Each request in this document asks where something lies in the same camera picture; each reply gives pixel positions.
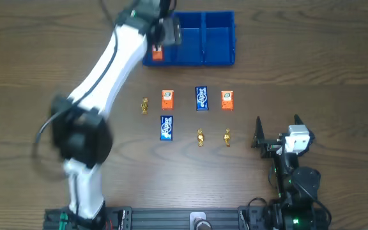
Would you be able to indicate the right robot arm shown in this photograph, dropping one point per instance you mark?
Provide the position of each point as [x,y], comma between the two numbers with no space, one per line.
[299,185]

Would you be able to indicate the mounting rail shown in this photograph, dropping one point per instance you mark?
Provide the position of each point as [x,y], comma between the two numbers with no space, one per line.
[165,218]

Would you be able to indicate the blue tray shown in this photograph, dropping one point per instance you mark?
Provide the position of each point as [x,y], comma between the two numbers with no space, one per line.
[217,44]

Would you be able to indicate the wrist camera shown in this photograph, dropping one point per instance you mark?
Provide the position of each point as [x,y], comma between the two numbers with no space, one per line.
[172,32]
[295,137]

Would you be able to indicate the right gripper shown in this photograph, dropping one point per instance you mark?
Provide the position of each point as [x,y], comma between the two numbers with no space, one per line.
[271,148]

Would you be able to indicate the blue candy pack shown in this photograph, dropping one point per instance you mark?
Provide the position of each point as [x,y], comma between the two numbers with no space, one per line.
[201,98]
[166,127]

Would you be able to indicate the gold candy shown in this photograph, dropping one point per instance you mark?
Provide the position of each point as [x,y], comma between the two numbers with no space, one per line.
[200,137]
[227,137]
[144,105]

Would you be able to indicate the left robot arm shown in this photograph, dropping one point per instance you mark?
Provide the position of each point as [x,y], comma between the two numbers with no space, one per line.
[120,64]

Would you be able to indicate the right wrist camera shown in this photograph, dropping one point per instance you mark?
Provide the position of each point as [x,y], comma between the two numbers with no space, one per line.
[295,137]

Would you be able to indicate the orange candy box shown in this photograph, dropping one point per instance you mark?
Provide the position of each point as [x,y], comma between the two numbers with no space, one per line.
[227,100]
[157,54]
[167,99]

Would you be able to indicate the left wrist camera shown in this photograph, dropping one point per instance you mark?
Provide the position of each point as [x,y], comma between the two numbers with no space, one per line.
[172,32]

